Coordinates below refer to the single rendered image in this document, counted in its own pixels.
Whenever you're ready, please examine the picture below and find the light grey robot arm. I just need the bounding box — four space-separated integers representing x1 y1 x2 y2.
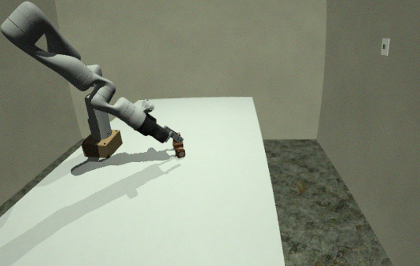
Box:
0 2 135 140

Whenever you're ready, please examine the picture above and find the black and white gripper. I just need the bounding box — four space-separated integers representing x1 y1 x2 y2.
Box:
125 100 184 144

